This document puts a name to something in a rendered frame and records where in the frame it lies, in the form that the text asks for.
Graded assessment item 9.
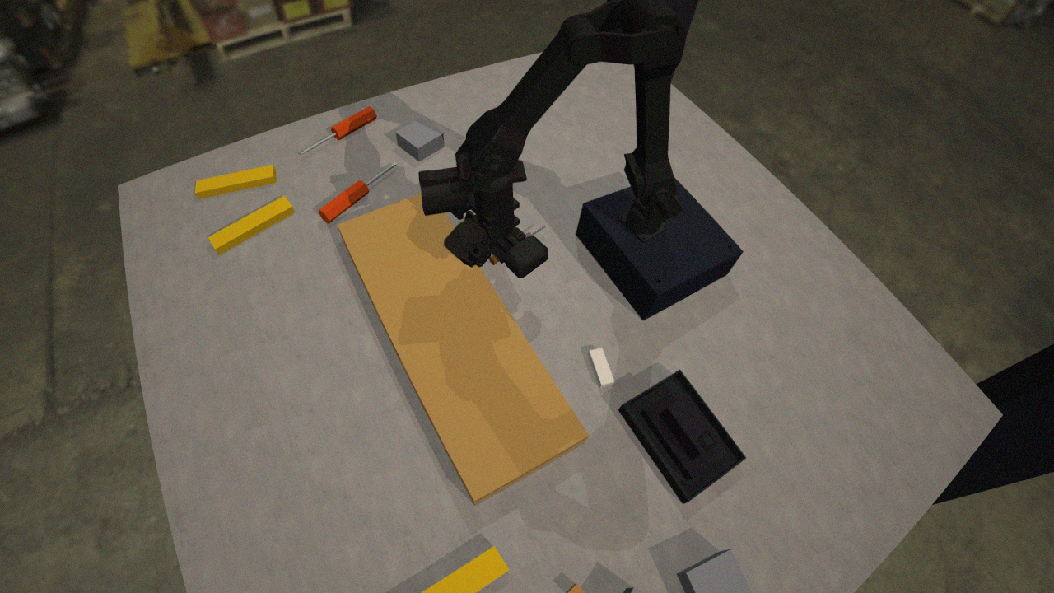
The awl with wooden handle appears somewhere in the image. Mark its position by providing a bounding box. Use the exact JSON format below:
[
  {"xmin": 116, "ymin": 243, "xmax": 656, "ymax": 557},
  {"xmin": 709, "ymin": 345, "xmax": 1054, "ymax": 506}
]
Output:
[{"xmin": 489, "ymin": 226, "xmax": 545, "ymax": 265}]

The yellow rectangular bar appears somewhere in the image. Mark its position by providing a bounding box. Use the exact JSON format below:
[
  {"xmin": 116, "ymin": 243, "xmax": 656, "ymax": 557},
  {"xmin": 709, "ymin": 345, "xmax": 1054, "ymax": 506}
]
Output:
[
  {"xmin": 421, "ymin": 546, "xmax": 509, "ymax": 593},
  {"xmin": 195, "ymin": 165, "xmax": 277, "ymax": 199},
  {"xmin": 208, "ymin": 196, "xmax": 295, "ymax": 254}
]

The cream rectangular block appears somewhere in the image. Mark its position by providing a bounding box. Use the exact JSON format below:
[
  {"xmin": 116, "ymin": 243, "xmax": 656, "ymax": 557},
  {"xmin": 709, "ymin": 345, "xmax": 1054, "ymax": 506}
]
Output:
[{"xmin": 589, "ymin": 348, "xmax": 614, "ymax": 388}]

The tan rectangular floor panel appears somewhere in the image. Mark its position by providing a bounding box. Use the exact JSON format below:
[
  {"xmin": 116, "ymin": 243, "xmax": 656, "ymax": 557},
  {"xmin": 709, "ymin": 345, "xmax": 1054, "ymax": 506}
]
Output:
[{"xmin": 337, "ymin": 193, "xmax": 589, "ymax": 506}]

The orange-handled awl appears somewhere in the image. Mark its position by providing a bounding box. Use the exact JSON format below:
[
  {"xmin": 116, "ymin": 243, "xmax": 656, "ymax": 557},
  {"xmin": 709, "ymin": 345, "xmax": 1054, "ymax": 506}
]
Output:
[
  {"xmin": 301, "ymin": 107, "xmax": 377, "ymax": 154},
  {"xmin": 318, "ymin": 163, "xmax": 397, "ymax": 224}
]

